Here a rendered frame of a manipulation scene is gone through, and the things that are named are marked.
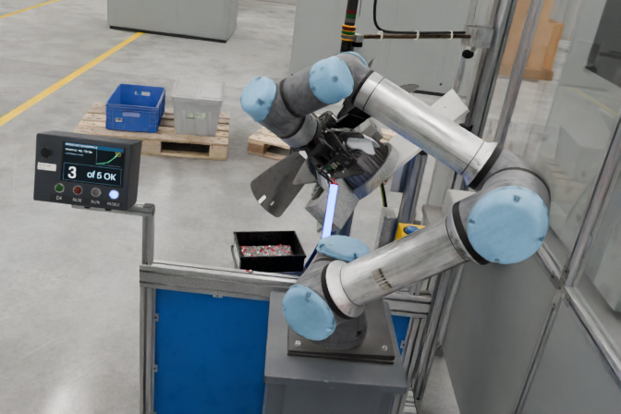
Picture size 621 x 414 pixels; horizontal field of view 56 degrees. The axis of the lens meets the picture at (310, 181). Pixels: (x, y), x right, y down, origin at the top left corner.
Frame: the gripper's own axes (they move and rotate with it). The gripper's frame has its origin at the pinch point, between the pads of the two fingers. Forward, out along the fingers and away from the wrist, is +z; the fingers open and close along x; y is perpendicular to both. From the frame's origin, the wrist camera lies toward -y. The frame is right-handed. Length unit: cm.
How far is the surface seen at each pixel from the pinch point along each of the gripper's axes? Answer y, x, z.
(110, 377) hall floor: -57, -152, 65
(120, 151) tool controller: -46, -48, -16
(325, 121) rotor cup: -61, -9, 43
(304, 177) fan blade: -38, -22, 32
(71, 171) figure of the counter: -48, -62, -21
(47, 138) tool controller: -55, -60, -29
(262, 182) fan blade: -63, -41, 45
